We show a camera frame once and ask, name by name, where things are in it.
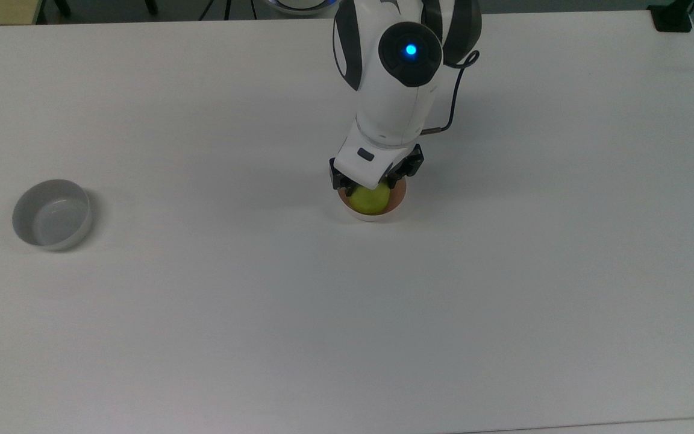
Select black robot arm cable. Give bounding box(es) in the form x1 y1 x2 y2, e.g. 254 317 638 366
422 50 481 134

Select pink bowl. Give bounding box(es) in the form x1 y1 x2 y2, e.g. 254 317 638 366
337 177 408 222

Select green apple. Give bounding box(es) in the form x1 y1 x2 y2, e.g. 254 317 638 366
347 183 392 215

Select grey bowl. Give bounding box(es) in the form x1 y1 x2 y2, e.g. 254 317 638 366
12 179 94 252

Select black tripod legs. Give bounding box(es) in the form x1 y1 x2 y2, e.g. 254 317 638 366
199 0 234 22

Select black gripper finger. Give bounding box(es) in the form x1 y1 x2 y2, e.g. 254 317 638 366
330 157 355 197
385 144 425 186

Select black table clamp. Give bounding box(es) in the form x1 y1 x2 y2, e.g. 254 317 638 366
648 0 694 33

